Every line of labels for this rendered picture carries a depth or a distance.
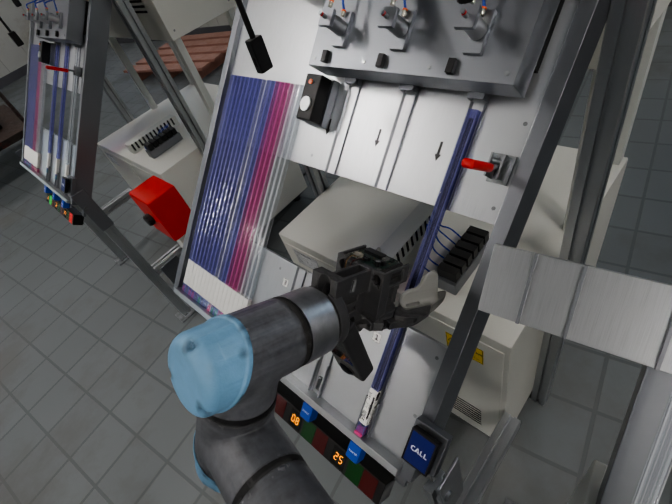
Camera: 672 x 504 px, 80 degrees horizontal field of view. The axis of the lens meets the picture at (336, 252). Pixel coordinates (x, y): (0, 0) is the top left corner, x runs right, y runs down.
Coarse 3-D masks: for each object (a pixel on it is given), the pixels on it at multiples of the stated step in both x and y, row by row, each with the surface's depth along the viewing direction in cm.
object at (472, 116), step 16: (480, 112) 54; (464, 128) 54; (464, 144) 54; (448, 176) 55; (448, 192) 55; (432, 224) 56; (432, 240) 56; (416, 272) 58; (400, 336) 60; (384, 352) 60; (384, 368) 60
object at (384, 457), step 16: (176, 288) 96; (192, 304) 92; (288, 384) 72; (304, 384) 72; (320, 384) 74; (304, 400) 69; (320, 400) 69; (336, 416) 66; (352, 432) 63; (368, 448) 61; (384, 448) 61; (384, 464) 59; (400, 464) 59
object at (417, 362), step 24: (264, 264) 80; (288, 264) 76; (264, 288) 80; (288, 288) 75; (360, 336) 65; (384, 336) 62; (408, 336) 59; (408, 360) 59; (432, 360) 57; (312, 384) 71; (336, 384) 68; (360, 384) 65; (384, 384) 62; (408, 384) 59; (432, 384) 57; (336, 408) 68; (360, 408) 64; (384, 408) 62; (408, 408) 59; (384, 432) 62; (408, 432) 59
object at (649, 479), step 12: (660, 432) 32; (660, 444) 32; (648, 456) 34; (660, 456) 32; (648, 468) 33; (660, 468) 32; (648, 480) 33; (660, 480) 32; (636, 492) 34; (648, 492) 33; (660, 492) 32
